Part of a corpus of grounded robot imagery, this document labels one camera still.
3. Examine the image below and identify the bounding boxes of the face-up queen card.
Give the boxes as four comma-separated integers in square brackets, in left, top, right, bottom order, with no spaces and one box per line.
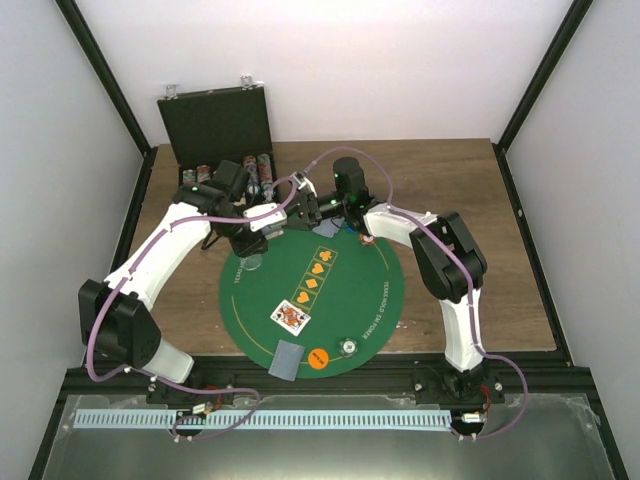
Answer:
[270,300,311,336]

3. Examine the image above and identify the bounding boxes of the brown green chip row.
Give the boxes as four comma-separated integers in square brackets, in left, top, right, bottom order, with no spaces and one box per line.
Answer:
[257,153,274,195]

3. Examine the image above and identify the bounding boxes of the leftmost multicolour chip row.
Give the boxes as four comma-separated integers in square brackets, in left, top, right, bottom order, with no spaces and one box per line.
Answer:
[181,169,197,183]

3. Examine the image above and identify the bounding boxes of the dealt card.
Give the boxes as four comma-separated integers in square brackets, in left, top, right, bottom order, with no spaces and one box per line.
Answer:
[312,217,344,239]
[268,340,305,381]

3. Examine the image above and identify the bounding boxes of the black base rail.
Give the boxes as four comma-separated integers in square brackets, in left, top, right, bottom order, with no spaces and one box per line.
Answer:
[61,352,599,408]

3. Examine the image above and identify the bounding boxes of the purple green chip row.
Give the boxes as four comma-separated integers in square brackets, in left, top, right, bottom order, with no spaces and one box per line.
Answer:
[243,156,259,175]

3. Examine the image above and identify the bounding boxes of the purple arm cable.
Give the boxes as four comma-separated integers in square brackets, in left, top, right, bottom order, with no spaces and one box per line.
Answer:
[299,146,531,441]
[84,177,299,443]

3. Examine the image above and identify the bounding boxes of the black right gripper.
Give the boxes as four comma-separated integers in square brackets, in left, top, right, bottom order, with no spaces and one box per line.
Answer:
[284,192,348,233]

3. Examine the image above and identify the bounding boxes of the round green poker mat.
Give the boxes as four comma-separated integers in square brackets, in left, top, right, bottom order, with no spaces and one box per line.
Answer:
[219,229,405,379]

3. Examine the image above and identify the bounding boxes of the blue patterned card deck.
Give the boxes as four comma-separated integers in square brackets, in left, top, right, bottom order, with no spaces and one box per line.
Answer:
[261,222,285,240]

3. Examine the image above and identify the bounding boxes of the black enclosure frame post left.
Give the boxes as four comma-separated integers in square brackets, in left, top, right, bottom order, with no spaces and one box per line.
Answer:
[54,0,154,156]

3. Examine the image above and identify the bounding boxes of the black enclosure frame post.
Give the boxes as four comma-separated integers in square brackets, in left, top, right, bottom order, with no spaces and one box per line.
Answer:
[54,0,154,156]
[497,0,596,151]

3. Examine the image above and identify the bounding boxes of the black poker set case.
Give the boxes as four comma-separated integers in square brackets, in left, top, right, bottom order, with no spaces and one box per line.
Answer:
[157,82,278,202]

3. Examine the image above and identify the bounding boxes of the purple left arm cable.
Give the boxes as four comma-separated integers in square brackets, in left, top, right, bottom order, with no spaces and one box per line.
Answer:
[84,177,299,443]

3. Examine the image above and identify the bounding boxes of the clear acrylic dealer button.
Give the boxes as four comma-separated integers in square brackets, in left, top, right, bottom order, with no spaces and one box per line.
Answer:
[241,254,263,271]

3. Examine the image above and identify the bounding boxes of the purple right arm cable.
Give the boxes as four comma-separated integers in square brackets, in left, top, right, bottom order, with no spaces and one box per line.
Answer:
[299,146,531,441]

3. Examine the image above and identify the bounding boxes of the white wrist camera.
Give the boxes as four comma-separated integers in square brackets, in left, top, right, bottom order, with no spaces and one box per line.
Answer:
[243,202,287,232]
[291,171,317,198]

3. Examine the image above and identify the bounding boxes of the black enclosure frame post right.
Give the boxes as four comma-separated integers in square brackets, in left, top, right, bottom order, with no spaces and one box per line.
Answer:
[497,0,596,151]

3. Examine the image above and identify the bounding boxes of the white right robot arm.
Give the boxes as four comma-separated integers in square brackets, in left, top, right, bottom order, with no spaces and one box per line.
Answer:
[286,157,487,403]

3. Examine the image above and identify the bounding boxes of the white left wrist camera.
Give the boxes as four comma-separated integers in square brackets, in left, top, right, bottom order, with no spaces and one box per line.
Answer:
[243,202,287,232]

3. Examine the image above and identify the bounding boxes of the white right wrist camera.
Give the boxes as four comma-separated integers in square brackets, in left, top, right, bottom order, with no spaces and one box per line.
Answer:
[291,171,317,198]

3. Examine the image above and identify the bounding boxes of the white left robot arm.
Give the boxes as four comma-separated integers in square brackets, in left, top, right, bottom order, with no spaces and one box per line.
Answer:
[78,161,297,404]

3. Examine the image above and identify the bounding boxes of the orange small blind button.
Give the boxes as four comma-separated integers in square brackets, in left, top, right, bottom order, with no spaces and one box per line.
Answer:
[307,348,330,370]

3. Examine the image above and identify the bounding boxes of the light blue slotted ruler strip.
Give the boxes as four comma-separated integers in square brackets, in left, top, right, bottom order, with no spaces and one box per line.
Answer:
[73,409,452,431]

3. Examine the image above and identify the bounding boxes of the orange blue chip row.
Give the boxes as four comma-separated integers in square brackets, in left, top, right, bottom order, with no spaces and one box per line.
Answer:
[196,165,211,183]

